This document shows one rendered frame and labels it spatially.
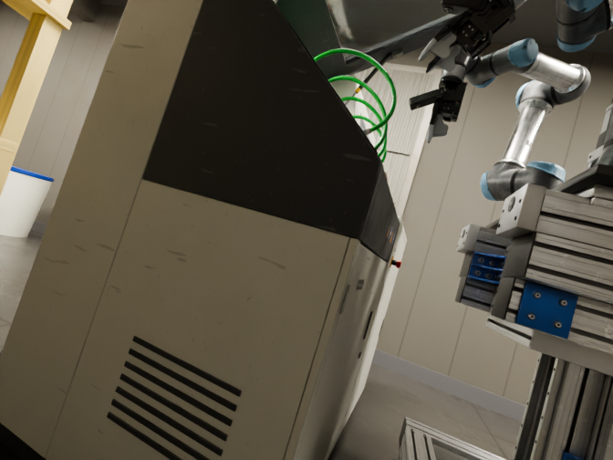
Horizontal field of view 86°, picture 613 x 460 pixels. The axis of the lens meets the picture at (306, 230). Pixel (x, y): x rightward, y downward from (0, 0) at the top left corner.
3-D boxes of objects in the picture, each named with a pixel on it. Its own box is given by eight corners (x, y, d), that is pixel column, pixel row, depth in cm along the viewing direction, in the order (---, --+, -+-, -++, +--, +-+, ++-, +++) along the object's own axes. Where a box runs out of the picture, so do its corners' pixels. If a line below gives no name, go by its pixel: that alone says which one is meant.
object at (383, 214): (362, 242, 67) (384, 168, 68) (342, 236, 68) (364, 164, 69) (388, 262, 125) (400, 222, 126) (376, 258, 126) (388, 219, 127)
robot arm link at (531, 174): (546, 194, 105) (557, 155, 106) (505, 195, 117) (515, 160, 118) (566, 207, 110) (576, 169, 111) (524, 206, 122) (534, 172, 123)
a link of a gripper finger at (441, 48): (430, 66, 79) (464, 41, 78) (416, 49, 81) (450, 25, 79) (429, 73, 82) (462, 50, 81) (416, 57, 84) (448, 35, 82)
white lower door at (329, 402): (258, 593, 61) (363, 244, 65) (248, 586, 62) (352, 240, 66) (337, 439, 122) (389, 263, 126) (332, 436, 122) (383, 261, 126)
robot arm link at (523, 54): (605, 98, 117) (522, 66, 96) (569, 106, 127) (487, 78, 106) (608, 65, 117) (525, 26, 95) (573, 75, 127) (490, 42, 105)
